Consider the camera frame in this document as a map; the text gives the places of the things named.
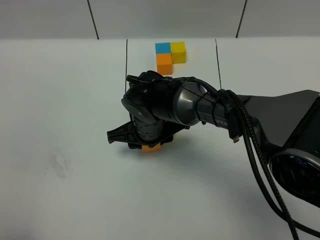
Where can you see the template orange cube block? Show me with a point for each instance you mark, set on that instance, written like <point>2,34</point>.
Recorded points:
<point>164,64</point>

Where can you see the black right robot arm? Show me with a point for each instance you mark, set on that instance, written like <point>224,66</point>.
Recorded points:
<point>287,127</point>

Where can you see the template blue cube block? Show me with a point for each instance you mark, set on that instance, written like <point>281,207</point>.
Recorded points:
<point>163,48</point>

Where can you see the template yellow cube block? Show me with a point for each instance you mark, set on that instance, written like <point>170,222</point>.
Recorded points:
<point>178,52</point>

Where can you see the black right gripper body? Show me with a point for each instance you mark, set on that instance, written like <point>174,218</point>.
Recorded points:
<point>137,134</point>

